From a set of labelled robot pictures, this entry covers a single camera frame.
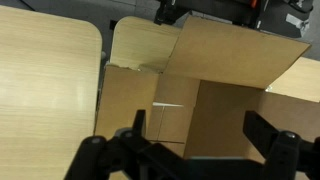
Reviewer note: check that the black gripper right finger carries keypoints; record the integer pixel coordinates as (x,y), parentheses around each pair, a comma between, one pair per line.
(286,153)

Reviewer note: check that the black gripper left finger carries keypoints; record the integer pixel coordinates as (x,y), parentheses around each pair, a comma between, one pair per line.
(96,156)

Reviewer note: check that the brown cardboard box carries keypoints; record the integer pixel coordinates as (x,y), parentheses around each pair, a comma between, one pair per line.
(226,53)

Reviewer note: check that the black equipment stand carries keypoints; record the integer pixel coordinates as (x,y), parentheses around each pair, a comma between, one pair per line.
(220,10)

